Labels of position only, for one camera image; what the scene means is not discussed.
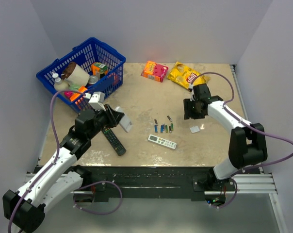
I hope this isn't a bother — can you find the cream cylindrical container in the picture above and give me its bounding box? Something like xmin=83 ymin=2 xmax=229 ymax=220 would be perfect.
xmin=61 ymin=62 xmax=90 ymax=86

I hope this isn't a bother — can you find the metal tin can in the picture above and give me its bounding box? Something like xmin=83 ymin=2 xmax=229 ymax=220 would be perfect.
xmin=88 ymin=75 xmax=99 ymax=85

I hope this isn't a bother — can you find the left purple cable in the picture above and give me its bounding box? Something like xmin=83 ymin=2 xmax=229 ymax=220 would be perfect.
xmin=7 ymin=90 xmax=91 ymax=233

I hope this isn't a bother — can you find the orange box in basket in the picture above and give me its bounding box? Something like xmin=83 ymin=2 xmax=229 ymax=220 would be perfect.
xmin=69 ymin=86 xmax=87 ymax=101

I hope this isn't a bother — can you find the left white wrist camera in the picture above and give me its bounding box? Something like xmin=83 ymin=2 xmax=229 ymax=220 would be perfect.
xmin=84 ymin=92 xmax=105 ymax=111

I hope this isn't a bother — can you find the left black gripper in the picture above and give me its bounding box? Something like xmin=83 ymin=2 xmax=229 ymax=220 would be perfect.
xmin=88 ymin=104 xmax=124 ymax=139

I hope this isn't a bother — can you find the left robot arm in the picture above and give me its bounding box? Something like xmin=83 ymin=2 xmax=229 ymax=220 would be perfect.
xmin=2 ymin=104 xmax=130 ymax=233

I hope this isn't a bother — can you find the white bottle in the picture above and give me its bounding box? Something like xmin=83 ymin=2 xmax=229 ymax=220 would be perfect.
xmin=52 ymin=73 xmax=69 ymax=91

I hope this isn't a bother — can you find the black TV remote control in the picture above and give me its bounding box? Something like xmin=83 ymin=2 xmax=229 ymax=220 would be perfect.
xmin=102 ymin=128 xmax=127 ymax=156

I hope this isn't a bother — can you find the blue plastic shopping basket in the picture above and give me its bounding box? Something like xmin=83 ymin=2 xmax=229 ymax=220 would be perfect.
xmin=36 ymin=37 xmax=126 ymax=97

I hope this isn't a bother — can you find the small white remote control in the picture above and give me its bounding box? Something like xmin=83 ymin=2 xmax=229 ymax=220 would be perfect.
xmin=114 ymin=106 xmax=133 ymax=133

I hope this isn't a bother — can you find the purple cable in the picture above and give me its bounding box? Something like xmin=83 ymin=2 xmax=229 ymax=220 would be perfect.
xmin=189 ymin=72 xmax=293 ymax=175
xmin=7 ymin=90 xmax=91 ymax=233

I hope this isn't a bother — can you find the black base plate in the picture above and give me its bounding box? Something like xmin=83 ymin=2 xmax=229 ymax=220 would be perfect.
xmin=32 ymin=166 xmax=261 ymax=202

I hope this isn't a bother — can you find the white battery cover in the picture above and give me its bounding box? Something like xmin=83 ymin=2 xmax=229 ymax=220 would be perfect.
xmin=190 ymin=126 xmax=200 ymax=133

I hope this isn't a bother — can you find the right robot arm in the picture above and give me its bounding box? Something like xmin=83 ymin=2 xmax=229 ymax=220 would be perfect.
xmin=183 ymin=84 xmax=267 ymax=191

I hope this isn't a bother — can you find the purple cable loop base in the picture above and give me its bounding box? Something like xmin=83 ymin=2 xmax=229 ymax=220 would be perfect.
xmin=73 ymin=181 xmax=123 ymax=216

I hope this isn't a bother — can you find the yellow Lays chips bag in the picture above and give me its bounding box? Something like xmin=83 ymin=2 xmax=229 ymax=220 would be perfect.
xmin=167 ymin=62 xmax=210 ymax=89

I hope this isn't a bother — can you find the orange green juice carton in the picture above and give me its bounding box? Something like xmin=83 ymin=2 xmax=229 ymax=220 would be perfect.
xmin=91 ymin=62 xmax=108 ymax=79

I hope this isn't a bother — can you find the light green packet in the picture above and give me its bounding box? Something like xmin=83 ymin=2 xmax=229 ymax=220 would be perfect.
xmin=69 ymin=83 xmax=81 ymax=91

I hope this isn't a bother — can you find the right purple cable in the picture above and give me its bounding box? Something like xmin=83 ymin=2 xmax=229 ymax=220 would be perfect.
xmin=189 ymin=72 xmax=293 ymax=175

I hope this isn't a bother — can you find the orange pink snack box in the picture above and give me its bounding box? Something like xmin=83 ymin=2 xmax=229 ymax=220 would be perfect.
xmin=141 ymin=61 xmax=168 ymax=83

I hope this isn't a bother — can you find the pink small box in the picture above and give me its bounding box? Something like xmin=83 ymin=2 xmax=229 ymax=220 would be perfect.
xmin=64 ymin=91 xmax=73 ymax=99

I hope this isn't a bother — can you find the long white remote control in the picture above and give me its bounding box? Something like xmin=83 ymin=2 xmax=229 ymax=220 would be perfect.
xmin=147 ymin=134 xmax=177 ymax=150

